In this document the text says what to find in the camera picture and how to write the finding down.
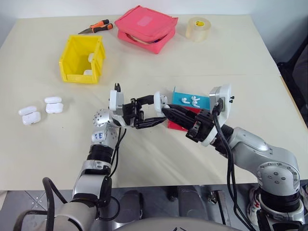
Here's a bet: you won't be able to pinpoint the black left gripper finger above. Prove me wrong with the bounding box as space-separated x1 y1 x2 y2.
135 115 168 129
135 94 156 107

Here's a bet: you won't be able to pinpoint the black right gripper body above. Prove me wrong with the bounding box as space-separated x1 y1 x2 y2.
186 110 216 145

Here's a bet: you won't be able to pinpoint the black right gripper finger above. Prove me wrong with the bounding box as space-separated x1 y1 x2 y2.
162 109 196 131
168 104 205 119

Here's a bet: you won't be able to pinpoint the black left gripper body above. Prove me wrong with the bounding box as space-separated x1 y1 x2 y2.
122 98 145 128

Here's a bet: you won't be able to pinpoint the yellow plastic bin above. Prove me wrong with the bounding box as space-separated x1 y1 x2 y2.
59 34 106 84

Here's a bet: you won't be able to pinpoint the blue plastic tray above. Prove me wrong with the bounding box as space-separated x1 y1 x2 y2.
171 86 213 112

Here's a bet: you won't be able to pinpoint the pink fabric pouch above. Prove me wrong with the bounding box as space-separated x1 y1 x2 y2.
114 5 179 55

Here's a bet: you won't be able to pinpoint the clear tape roll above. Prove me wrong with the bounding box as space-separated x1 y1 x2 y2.
185 16 212 43

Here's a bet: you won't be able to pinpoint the orange black pliers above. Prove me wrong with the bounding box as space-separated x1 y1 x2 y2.
77 19 114 35

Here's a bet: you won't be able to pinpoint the white red sneaker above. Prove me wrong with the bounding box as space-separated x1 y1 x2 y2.
247 187 262 224

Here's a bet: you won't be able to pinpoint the grey robot torso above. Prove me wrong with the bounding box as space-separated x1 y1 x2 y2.
96 218 253 231

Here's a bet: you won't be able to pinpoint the black office chair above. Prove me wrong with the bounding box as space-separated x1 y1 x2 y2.
276 38 308 114

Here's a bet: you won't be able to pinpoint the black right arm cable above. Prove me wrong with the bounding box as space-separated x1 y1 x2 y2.
211 101 257 231

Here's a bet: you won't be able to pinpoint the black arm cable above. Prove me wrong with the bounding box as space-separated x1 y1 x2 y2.
13 125 128 231
211 101 257 231

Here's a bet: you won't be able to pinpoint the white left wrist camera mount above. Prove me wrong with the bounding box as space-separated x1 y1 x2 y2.
108 83 125 116

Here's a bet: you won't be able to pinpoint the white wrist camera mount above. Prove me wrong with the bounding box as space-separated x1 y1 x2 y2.
201 83 234 148
108 83 125 116

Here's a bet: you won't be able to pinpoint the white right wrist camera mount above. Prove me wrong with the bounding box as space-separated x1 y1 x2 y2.
201 83 234 148

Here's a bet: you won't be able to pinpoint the rusty metal bracket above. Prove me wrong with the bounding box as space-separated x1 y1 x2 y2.
209 190 231 226

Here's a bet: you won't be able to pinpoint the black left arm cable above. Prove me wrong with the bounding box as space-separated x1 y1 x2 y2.
13 125 128 231

